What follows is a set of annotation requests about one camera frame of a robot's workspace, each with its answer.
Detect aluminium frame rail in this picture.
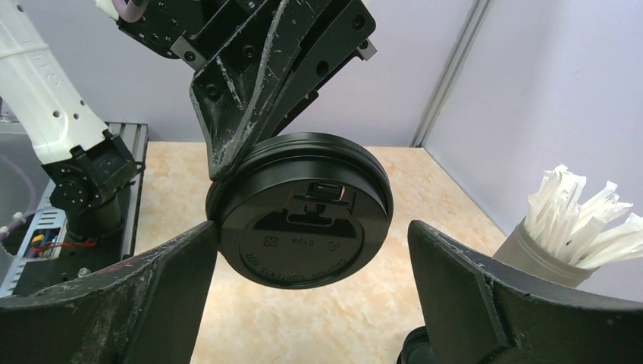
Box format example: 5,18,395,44
409,0,494,148

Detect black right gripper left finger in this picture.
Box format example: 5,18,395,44
1,221,217,363

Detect white wrapped straws bundle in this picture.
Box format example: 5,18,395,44
522,165,642,270

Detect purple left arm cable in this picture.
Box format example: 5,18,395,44
0,0,149,242

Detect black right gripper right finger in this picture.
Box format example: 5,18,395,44
407,220,642,363

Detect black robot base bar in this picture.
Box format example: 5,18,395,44
1,122,143,297

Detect black coffee cup lid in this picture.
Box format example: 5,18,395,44
205,132,394,290

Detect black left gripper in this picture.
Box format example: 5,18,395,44
116,1,377,181

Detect grey straw holder cup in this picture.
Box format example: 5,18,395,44
492,219,598,288

